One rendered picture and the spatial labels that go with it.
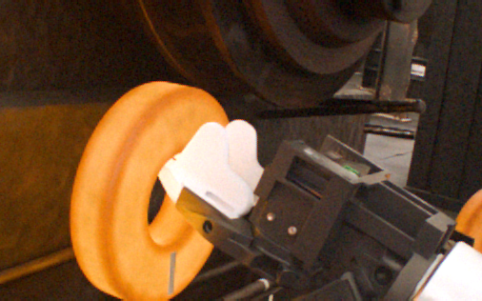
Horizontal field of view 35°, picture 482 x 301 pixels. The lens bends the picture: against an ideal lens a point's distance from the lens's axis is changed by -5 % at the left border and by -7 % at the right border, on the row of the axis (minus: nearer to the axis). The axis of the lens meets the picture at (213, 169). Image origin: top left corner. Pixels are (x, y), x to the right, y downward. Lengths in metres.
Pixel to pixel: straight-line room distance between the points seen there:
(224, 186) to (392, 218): 0.11
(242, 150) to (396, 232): 0.14
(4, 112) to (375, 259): 0.27
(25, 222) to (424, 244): 0.30
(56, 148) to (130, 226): 0.12
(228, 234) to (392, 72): 9.17
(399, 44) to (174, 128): 9.11
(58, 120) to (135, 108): 0.10
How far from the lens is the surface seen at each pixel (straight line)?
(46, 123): 0.59
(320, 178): 0.48
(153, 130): 0.52
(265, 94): 0.66
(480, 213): 1.11
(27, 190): 0.60
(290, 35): 0.64
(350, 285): 0.48
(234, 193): 0.51
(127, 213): 0.51
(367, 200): 0.49
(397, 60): 9.62
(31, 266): 0.60
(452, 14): 4.91
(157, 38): 0.63
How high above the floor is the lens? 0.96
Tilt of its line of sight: 12 degrees down
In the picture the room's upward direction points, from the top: 9 degrees clockwise
